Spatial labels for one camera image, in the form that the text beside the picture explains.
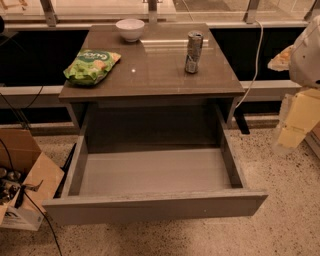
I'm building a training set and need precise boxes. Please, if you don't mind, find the white ceramic bowl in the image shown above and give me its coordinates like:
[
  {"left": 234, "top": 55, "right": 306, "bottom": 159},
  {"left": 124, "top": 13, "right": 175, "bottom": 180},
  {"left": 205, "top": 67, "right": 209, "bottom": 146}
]
[{"left": 116, "top": 19, "right": 145, "bottom": 42}]

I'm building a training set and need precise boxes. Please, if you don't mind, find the open grey top drawer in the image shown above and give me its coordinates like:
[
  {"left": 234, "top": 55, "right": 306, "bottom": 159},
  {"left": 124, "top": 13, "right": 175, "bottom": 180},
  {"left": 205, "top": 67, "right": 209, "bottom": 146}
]
[{"left": 43, "top": 104, "right": 267, "bottom": 225}]

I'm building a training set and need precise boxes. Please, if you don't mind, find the black cable on floor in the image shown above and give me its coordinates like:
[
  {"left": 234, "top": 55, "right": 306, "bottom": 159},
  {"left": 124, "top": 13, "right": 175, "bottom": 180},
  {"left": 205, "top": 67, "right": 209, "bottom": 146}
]
[{"left": 0, "top": 138, "right": 64, "bottom": 256}]

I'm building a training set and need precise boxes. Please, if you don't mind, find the silver drink can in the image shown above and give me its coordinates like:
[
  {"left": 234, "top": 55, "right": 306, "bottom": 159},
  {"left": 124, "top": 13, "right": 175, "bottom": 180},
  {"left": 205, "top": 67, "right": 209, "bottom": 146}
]
[{"left": 185, "top": 30, "right": 204, "bottom": 74}]

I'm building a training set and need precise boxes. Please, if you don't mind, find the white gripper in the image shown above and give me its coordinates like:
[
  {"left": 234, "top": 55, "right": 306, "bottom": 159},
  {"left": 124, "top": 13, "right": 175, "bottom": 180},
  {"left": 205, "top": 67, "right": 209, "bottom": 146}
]
[{"left": 267, "top": 15, "right": 320, "bottom": 155}]

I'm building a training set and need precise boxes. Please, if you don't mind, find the green rice chip bag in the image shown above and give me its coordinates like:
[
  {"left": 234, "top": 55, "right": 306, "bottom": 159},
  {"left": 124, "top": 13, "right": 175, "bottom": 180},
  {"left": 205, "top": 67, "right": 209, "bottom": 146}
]
[{"left": 63, "top": 49, "right": 121, "bottom": 86}]

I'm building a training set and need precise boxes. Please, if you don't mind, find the white cable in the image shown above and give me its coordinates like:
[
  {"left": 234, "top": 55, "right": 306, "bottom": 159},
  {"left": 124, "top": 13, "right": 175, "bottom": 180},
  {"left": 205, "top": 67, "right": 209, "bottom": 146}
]
[{"left": 234, "top": 19, "right": 265, "bottom": 111}]

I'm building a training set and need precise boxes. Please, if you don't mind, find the cardboard box with junk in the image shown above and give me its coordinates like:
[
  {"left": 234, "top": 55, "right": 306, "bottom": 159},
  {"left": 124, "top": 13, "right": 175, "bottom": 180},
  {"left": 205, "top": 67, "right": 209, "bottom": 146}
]
[{"left": 0, "top": 129, "right": 64, "bottom": 231}]

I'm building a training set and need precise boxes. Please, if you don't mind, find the grey cabinet with glossy top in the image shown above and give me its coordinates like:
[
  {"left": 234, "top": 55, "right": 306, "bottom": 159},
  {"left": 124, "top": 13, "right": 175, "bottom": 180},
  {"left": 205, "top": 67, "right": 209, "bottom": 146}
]
[{"left": 59, "top": 23, "right": 244, "bottom": 123}]

